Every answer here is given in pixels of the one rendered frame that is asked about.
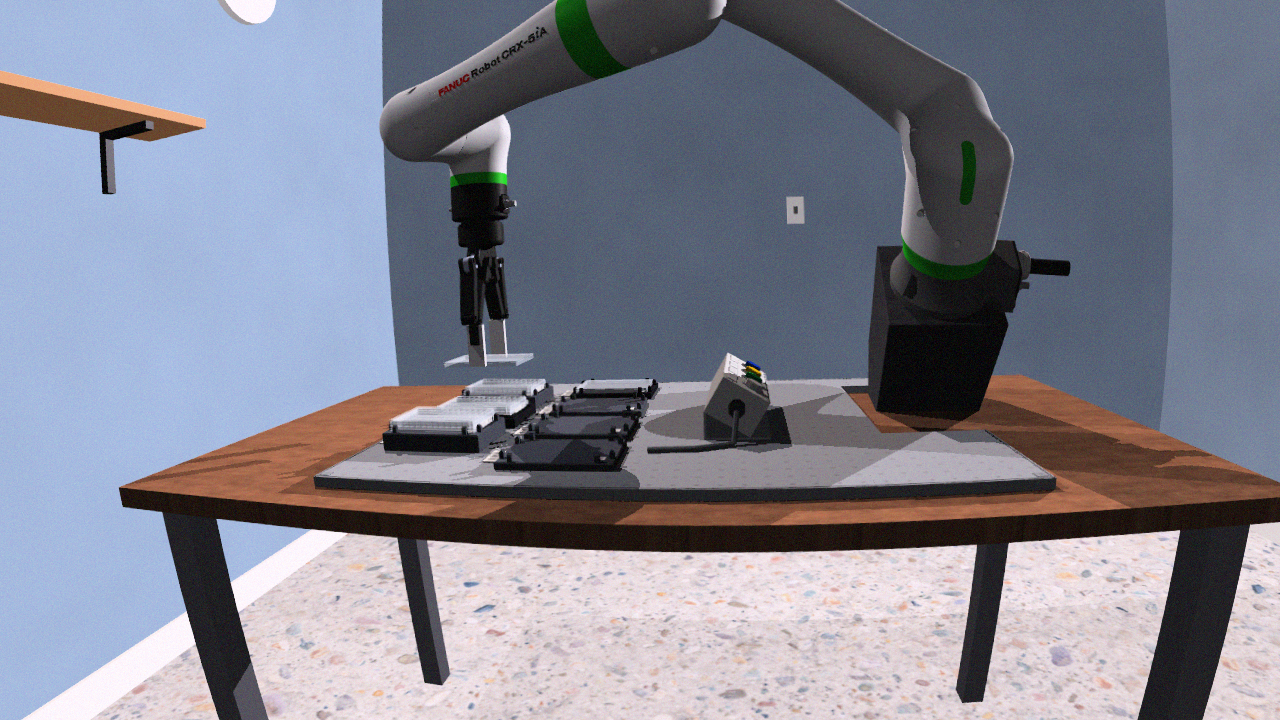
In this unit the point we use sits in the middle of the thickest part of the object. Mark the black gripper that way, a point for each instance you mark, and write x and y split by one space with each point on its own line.
481 238

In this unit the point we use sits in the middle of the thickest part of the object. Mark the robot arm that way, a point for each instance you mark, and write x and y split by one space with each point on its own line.
958 162

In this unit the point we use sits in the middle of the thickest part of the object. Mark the white button panel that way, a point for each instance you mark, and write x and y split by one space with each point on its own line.
736 384

